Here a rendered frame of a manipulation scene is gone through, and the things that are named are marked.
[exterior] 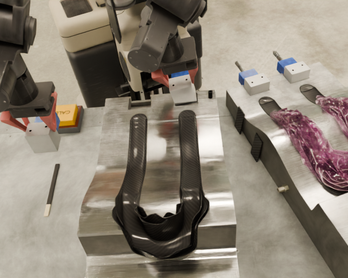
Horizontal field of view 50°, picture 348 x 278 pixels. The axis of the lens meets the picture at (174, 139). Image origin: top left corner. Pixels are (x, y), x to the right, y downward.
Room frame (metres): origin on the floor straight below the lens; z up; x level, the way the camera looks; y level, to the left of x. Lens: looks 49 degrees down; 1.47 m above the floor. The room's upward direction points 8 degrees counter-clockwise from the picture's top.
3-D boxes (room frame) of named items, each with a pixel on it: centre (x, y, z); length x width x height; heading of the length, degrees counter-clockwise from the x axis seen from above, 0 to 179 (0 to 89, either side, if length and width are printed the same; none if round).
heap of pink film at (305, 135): (0.47, -0.32, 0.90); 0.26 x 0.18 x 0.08; 12
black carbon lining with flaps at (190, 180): (0.43, 0.03, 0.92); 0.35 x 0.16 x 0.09; 175
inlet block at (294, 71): (0.74, -0.31, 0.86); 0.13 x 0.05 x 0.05; 12
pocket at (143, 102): (0.64, 0.07, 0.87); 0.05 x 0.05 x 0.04; 85
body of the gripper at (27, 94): (0.54, 0.26, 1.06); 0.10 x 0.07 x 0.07; 85
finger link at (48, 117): (0.54, 0.25, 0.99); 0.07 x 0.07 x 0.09; 85
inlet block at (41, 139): (0.58, 0.26, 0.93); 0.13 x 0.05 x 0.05; 175
